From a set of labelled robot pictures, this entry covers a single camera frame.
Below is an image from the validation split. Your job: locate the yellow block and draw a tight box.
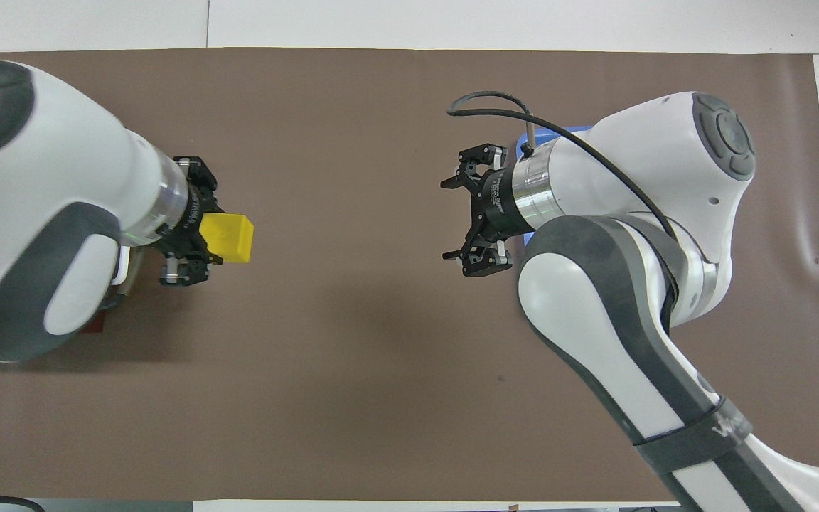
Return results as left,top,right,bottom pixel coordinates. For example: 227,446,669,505
199,211,255,265

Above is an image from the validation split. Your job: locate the blue plastic tray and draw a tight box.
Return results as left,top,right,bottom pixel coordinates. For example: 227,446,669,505
515,124,594,163

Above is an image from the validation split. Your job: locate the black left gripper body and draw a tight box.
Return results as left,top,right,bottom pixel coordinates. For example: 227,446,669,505
159,180,216,262

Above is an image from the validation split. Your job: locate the brown paper table mat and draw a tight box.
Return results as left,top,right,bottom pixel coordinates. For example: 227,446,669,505
0,48,819,503

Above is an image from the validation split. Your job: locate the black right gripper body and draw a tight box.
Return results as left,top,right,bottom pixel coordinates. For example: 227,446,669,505
471,164,525,240

